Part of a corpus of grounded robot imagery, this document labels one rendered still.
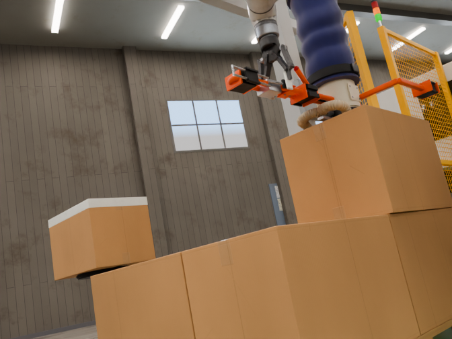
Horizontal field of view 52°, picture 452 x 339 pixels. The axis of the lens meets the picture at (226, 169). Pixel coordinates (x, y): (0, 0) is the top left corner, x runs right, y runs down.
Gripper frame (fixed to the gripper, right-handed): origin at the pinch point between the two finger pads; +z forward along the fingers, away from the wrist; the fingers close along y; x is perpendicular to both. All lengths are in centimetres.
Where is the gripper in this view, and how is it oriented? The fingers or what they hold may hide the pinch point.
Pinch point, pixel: (279, 88)
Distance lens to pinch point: 176.8
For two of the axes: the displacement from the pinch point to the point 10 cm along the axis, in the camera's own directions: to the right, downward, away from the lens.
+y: -6.7, 2.8, 6.9
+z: 1.8, 9.6, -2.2
